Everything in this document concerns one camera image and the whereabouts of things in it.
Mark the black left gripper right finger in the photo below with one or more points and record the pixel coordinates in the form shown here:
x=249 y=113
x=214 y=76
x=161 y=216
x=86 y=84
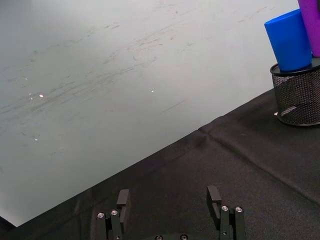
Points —
x=217 y=203

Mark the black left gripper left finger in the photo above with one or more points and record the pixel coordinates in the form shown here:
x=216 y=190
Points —
x=123 y=203

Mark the black table cloth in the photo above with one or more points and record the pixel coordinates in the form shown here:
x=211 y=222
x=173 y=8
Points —
x=200 y=180

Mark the blue foam cylinder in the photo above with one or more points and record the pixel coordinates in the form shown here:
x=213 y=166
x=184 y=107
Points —
x=288 y=41

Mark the purple foam cylinder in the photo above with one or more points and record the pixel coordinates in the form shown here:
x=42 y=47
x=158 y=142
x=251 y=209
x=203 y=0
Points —
x=312 y=25

